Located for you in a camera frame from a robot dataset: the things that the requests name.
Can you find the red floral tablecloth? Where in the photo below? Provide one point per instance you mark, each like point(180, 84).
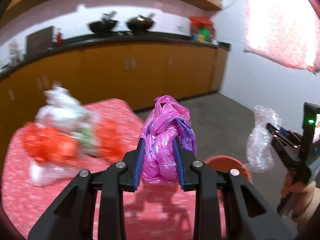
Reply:
point(152, 212)

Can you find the orange kitchen base cabinets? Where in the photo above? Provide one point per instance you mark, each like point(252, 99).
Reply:
point(134, 72)

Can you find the small bubble wrap piece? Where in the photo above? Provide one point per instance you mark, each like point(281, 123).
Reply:
point(258, 146)

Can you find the person's right hand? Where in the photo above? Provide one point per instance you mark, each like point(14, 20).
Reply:
point(306, 193)

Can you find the red plastic bag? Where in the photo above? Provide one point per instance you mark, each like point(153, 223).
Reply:
point(46, 144)

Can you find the red plastic trash bin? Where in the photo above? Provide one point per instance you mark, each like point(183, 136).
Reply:
point(225, 163)

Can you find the black wok right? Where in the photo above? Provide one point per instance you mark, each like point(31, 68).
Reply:
point(140, 23)

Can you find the pink plastic bag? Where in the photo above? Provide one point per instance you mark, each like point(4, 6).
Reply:
point(166, 121)

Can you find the pink floral window curtain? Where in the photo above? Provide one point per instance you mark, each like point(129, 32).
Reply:
point(284, 31)

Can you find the black wok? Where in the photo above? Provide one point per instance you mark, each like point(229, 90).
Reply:
point(140, 23)
point(105, 25)

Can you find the dark cutting board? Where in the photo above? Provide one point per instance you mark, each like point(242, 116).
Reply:
point(40, 41)

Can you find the clear white plastic bag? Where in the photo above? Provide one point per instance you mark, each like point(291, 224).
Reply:
point(65, 113)

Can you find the red bag with containers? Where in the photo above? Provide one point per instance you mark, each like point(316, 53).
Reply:
point(201, 29)

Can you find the black wok left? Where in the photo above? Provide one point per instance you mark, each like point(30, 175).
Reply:
point(105, 25)

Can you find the glass jar on counter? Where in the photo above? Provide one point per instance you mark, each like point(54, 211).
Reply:
point(14, 52)

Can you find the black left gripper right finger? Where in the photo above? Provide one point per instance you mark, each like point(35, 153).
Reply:
point(227, 205)

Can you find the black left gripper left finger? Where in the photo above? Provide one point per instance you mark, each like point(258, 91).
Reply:
point(135, 164)

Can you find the red bottle on counter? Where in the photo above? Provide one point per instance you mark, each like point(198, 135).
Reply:
point(59, 38)

